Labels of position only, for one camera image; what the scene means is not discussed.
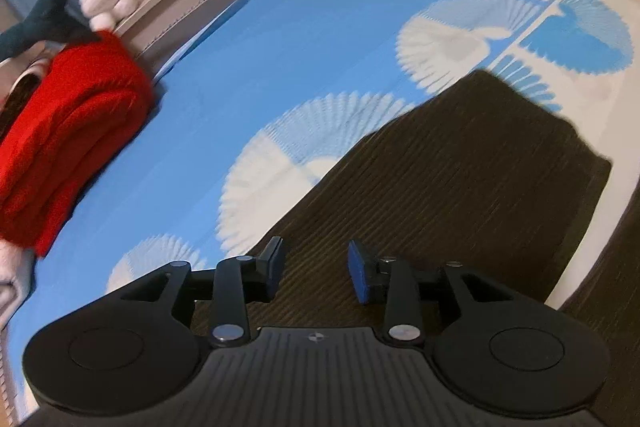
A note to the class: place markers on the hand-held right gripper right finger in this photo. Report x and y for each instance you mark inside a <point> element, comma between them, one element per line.
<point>358,272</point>

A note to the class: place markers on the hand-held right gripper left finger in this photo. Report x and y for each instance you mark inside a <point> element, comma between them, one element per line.
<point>273,269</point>

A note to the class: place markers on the dark brown pants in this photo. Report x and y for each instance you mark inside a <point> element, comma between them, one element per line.
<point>450,187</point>

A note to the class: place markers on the blue and white printed bedsheet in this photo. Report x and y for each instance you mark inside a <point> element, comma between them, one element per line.
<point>260,57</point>

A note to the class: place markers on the red folded cloth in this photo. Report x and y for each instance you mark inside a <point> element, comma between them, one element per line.
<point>65,132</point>

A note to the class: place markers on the dark blue shark plush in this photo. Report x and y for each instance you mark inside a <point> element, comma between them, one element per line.
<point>45,19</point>

